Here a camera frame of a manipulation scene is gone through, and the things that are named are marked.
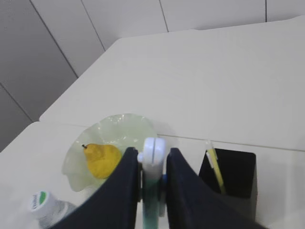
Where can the mint green utility knife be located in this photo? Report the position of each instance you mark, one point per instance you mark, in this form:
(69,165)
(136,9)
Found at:
(153,181)

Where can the yellow utility knife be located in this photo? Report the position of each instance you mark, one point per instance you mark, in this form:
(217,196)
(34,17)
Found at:
(212,158)

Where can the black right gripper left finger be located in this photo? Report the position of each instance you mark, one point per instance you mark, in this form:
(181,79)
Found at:
(114,204)

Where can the black square pen holder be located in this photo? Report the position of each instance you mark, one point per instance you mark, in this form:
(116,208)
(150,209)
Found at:
(238,169)

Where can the clear plastic water bottle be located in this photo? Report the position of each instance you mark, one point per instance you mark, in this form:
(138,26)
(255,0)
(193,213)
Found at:
(47,209)

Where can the yellow pear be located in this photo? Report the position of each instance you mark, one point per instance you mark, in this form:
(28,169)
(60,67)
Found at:
(101,159)

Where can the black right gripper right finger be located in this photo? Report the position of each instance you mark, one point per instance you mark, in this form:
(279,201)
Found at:
(191,204)

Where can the green wavy glass plate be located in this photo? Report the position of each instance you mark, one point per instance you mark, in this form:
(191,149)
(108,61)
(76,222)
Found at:
(121,131)

